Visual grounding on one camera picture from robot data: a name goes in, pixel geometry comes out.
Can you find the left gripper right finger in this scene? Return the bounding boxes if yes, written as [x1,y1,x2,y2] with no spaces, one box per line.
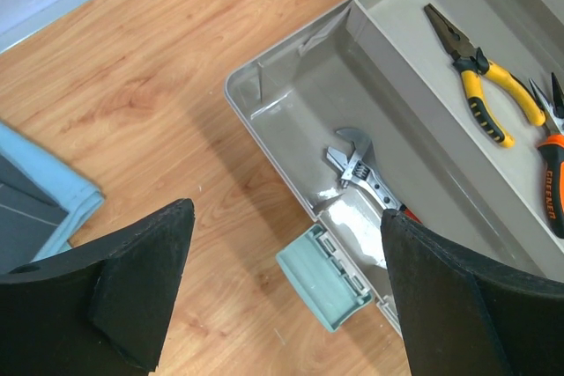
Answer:
[381,210,563,375]

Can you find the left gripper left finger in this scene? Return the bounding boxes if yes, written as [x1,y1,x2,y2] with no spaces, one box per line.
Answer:
[1,198,195,375]

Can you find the light blue folded cloth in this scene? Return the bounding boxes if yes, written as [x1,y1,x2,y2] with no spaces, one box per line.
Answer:
[1,124,104,273]

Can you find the red handled adjustable wrench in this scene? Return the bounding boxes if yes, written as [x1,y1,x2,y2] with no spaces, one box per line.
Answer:
[325,128,420,223]

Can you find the orange handled pliers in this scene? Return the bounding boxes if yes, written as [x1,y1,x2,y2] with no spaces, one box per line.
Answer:
[529,72,563,239]

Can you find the grey plastic tool box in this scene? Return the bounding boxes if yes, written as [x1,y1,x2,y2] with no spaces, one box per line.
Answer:
[225,0,563,332]

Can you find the yellow handled pliers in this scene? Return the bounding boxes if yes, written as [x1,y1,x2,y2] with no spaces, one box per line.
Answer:
[424,4,546,148]

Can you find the dark grey checked cloth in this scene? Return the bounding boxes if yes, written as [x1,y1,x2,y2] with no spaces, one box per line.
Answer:
[1,158,68,274]

